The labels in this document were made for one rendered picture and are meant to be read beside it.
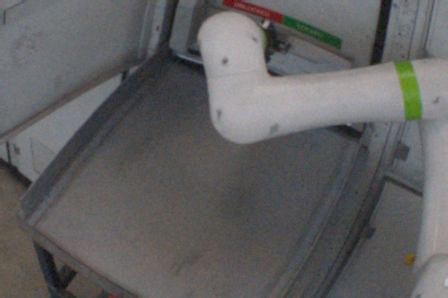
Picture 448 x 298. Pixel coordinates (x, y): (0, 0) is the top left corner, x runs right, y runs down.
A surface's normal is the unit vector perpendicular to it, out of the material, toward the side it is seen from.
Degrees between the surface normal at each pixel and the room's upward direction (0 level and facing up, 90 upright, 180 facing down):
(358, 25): 90
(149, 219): 0
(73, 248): 0
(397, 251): 90
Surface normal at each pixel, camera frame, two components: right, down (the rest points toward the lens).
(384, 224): -0.42, 0.55
